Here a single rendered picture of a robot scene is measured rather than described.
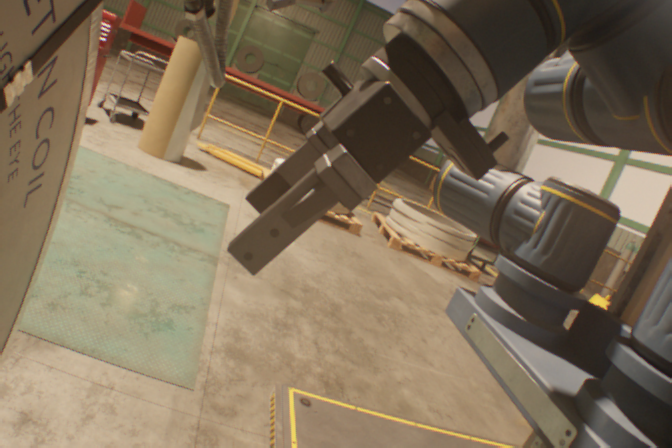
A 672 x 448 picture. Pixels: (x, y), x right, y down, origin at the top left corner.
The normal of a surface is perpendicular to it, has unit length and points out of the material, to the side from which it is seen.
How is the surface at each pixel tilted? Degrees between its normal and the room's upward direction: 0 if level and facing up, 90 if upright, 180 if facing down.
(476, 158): 101
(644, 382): 90
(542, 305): 90
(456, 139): 93
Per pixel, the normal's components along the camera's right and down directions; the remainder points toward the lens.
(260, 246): 0.09, 0.26
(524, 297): -0.60, -0.14
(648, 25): -0.25, 0.40
